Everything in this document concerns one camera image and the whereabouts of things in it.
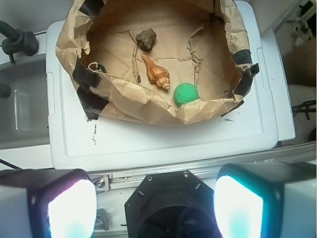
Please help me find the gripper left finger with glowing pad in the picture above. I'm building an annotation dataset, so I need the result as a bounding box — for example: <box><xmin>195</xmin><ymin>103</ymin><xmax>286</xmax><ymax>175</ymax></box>
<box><xmin>0</xmin><ymin>169</ymin><xmax>97</xmax><ymax>238</ymax></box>

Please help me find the brown paper bag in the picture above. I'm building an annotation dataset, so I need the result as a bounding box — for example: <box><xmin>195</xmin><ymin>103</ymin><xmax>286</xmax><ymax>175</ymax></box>
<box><xmin>56</xmin><ymin>0</ymin><xmax>260</xmax><ymax>125</ymax></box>

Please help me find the brown rock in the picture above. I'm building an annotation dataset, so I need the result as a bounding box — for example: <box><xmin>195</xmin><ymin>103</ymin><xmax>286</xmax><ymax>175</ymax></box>
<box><xmin>135</xmin><ymin>28</ymin><xmax>157</xmax><ymax>52</ymax></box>

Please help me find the white plastic bin lid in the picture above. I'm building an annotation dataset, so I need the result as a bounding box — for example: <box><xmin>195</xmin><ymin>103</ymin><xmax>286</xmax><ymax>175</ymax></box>
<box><xmin>46</xmin><ymin>0</ymin><xmax>278</xmax><ymax>171</ymax></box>

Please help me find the green dimpled ball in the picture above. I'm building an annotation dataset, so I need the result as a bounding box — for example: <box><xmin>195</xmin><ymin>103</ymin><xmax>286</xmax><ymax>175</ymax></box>
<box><xmin>173</xmin><ymin>83</ymin><xmax>199</xmax><ymax>106</ymax></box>

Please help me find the black clamp knob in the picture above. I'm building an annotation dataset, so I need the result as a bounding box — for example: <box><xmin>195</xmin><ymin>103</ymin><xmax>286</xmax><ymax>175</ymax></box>
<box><xmin>0</xmin><ymin>21</ymin><xmax>39</xmax><ymax>56</ymax></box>

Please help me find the aluminium extrusion rail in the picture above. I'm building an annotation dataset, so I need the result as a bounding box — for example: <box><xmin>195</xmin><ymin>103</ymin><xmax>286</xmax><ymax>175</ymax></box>
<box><xmin>89</xmin><ymin>141</ymin><xmax>317</xmax><ymax>193</ymax></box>

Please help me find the black octagonal mount plate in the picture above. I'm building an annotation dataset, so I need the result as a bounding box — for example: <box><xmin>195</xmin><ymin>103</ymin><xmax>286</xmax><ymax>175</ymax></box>
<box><xmin>124</xmin><ymin>170</ymin><xmax>222</xmax><ymax>238</ymax></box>

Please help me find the metal corner bracket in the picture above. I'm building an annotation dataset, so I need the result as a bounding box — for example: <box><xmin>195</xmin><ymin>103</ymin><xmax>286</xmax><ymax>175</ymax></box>
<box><xmin>91</xmin><ymin>176</ymin><xmax>110</xmax><ymax>194</ymax></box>

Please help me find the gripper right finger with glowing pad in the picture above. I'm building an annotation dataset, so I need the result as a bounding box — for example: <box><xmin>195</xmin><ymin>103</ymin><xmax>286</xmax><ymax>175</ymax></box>
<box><xmin>213</xmin><ymin>162</ymin><xmax>317</xmax><ymax>238</ymax></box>

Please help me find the orange plastic conch shell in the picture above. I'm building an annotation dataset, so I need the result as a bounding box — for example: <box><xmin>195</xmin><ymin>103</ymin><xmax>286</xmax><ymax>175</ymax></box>
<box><xmin>141</xmin><ymin>52</ymin><xmax>170</xmax><ymax>90</ymax></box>

